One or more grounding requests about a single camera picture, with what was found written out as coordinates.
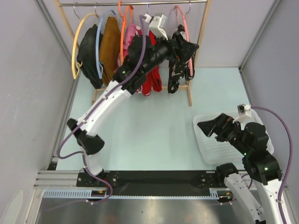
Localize wooden clothes rack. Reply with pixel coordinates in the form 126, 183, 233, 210
53, 0, 212, 107

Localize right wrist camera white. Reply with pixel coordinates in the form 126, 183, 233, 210
233, 104, 252, 124

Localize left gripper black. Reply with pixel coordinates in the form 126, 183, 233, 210
142, 29, 198, 74

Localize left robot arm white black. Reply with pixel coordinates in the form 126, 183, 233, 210
67, 34, 199, 187

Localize light blue plastic hanger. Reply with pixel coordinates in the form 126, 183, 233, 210
95, 9, 116, 79

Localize grey cable duct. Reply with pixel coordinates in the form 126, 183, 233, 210
43, 189, 228, 200

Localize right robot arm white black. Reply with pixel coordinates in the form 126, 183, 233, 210
197, 113, 287, 224

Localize yellow hanger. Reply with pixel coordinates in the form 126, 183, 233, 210
71, 13, 99, 80

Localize pink hanger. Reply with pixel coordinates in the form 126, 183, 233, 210
174, 5, 194, 81

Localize orange hanger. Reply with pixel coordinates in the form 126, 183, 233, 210
118, 0, 134, 65

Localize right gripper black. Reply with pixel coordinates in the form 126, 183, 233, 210
197, 112, 251, 155

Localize black white patterned trousers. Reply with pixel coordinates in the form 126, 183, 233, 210
168, 24, 189, 94

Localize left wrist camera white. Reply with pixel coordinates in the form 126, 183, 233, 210
144, 14, 168, 40

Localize brown trousers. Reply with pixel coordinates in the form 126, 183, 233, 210
99, 17, 121, 86

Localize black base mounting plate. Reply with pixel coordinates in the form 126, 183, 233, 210
77, 170, 224, 188

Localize red trousers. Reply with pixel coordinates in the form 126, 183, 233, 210
142, 29, 163, 96

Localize pink patterned trousers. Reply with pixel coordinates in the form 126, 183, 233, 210
122, 23, 142, 71

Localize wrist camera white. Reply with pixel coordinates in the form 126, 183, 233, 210
144, 14, 168, 40
233, 104, 252, 124

